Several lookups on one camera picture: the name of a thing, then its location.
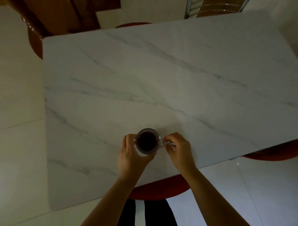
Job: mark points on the person's left hand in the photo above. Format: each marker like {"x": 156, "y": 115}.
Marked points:
{"x": 130, "y": 163}

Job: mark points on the person's right hand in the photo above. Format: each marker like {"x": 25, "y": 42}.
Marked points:
{"x": 182, "y": 153}

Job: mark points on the person's left thumb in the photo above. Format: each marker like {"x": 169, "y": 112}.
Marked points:
{"x": 129, "y": 142}

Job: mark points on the person's right thumb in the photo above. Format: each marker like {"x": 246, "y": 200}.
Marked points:
{"x": 171, "y": 147}

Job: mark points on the person's right forearm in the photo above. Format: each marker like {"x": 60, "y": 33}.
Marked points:
{"x": 209, "y": 198}

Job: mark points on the person's left forearm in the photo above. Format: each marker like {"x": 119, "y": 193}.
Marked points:
{"x": 111, "y": 202}

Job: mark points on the dark drink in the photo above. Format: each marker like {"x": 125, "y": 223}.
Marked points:
{"x": 146, "y": 140}

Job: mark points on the red round stool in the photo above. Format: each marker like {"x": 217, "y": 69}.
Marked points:
{"x": 272, "y": 152}
{"x": 160, "y": 188}
{"x": 132, "y": 25}

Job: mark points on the person's black trousers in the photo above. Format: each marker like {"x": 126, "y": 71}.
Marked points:
{"x": 158, "y": 213}

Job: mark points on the glossy brown chair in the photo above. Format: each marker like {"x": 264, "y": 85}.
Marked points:
{"x": 35, "y": 39}

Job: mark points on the brown wooden furniture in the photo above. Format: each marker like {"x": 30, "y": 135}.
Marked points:
{"x": 69, "y": 14}

